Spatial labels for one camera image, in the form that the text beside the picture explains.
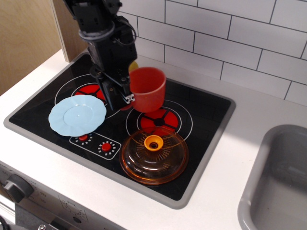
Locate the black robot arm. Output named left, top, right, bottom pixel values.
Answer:
left=64, top=0, right=137, bottom=111

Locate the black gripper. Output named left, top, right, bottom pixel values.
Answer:
left=88, top=16, right=137, bottom=111

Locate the yellow potato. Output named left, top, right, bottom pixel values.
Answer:
left=129, top=61, right=139, bottom=72

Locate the grey oven knob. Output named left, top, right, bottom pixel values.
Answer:
left=4, top=174, right=34, bottom=203

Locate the red plastic cup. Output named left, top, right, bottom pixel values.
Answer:
left=121, top=67, right=166, bottom=113

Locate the grey sink basin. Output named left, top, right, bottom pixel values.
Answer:
left=237, top=125, right=307, bottom=230

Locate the right red stove knob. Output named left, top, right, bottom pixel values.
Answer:
left=101, top=143, right=112, bottom=152

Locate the wooden side panel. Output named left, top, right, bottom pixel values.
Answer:
left=0, top=0, right=87, bottom=93

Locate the red stove knob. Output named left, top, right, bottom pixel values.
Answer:
left=101, top=143, right=112, bottom=152
left=78, top=134, right=89, bottom=142

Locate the black cable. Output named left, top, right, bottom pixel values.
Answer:
left=115, top=16, right=137, bottom=46

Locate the black toy stove top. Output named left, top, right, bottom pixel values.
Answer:
left=4, top=55, right=235, bottom=209

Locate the light blue scalloped plate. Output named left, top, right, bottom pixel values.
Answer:
left=48, top=95, right=106, bottom=137

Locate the left red stove knob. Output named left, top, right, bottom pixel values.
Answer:
left=78, top=134, right=89, bottom=142

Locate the orange transparent pot lid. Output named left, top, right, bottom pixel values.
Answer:
left=119, top=127, right=189, bottom=185

